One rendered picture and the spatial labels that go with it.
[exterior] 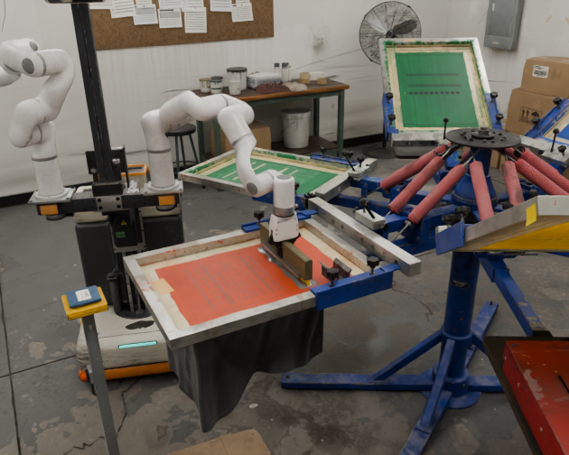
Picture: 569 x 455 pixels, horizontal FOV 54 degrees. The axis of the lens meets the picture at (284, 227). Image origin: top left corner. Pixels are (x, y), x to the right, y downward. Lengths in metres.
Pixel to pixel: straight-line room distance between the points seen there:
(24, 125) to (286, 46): 4.27
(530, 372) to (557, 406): 0.11
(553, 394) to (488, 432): 1.52
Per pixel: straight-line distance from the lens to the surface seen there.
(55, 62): 2.18
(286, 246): 1.99
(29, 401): 3.20
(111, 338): 2.99
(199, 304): 1.87
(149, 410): 2.95
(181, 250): 2.17
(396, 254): 1.99
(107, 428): 2.31
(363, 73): 6.73
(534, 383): 1.40
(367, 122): 6.90
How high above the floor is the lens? 1.94
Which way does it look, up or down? 25 degrees down
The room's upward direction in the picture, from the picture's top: 1 degrees counter-clockwise
